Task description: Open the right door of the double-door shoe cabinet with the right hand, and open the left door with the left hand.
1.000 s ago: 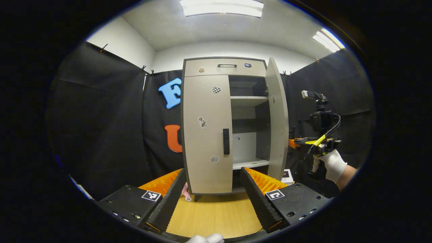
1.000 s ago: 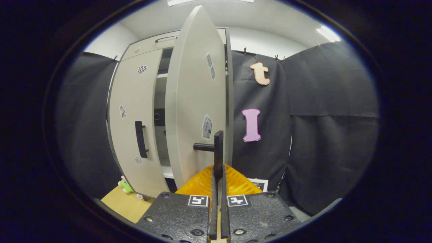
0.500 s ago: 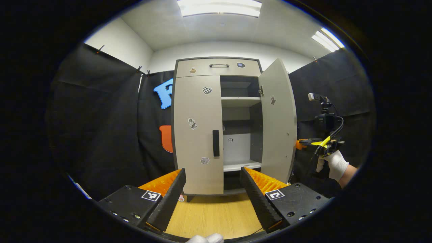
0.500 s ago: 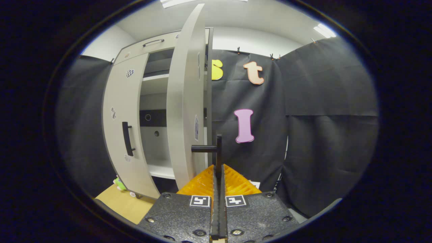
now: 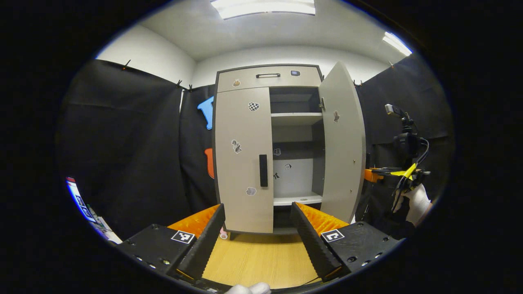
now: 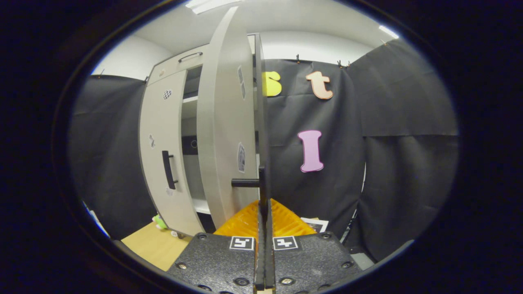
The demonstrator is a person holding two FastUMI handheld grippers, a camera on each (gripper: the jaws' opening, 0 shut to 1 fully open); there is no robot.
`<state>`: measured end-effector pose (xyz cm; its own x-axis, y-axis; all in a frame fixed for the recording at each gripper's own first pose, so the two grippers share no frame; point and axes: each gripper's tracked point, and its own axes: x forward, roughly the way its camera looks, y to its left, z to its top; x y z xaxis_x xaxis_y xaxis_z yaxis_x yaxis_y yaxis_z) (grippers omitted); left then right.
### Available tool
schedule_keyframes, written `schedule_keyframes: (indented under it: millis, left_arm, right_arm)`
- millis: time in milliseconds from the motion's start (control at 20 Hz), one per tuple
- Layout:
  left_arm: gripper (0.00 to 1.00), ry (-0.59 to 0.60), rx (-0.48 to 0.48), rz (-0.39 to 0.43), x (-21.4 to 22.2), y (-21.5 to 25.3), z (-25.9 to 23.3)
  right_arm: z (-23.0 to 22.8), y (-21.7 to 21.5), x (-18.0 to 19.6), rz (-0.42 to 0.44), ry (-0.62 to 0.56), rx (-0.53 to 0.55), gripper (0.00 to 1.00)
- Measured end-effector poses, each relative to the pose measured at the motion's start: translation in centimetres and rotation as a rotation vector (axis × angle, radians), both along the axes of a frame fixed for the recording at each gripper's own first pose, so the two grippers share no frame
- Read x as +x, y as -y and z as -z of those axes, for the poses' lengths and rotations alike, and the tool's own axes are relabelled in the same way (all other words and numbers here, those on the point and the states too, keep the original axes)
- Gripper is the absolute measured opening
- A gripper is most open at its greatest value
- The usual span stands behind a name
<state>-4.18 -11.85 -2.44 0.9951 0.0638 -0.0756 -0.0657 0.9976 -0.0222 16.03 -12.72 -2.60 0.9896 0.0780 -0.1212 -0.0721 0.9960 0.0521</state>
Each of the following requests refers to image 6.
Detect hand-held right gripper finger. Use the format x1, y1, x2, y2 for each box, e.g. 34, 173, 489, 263
265, 199, 363, 294
167, 199, 266, 294

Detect shoe cabinet door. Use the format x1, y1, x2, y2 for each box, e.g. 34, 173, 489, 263
197, 6, 269, 229
139, 69, 205, 236

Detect grey double-door shoe cabinet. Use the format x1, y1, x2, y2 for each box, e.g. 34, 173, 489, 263
139, 33, 262, 239

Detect grey cabinet drawer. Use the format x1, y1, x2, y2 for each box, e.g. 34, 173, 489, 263
146, 44, 210, 86

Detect stack of magazines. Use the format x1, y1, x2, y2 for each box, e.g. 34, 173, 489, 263
302, 218, 329, 233

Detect black backdrop cloth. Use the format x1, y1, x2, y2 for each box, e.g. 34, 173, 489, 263
67, 39, 460, 262

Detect small ceiling light panel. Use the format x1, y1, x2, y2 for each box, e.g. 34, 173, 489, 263
378, 25, 400, 39

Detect large ceiling light panel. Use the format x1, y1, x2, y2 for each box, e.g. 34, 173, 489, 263
185, 0, 246, 15

